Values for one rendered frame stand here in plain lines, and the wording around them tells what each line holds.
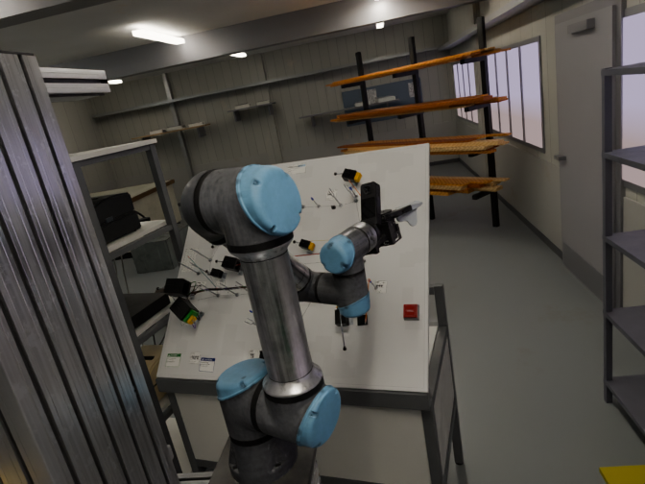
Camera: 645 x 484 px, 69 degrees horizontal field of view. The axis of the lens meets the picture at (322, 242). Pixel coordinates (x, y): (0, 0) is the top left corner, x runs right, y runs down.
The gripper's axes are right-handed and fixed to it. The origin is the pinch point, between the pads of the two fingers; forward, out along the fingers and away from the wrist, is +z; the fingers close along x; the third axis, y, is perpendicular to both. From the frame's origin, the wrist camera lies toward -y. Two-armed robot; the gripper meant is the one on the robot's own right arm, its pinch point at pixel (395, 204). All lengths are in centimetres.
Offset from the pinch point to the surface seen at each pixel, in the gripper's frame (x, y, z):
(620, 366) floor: 25, 163, 183
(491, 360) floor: -48, 153, 168
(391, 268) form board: -30, 33, 40
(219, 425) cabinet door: -110, 83, -4
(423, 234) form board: -19, 25, 52
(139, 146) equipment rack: -127, -43, 21
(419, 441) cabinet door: -24, 93, 15
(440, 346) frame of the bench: -25, 75, 54
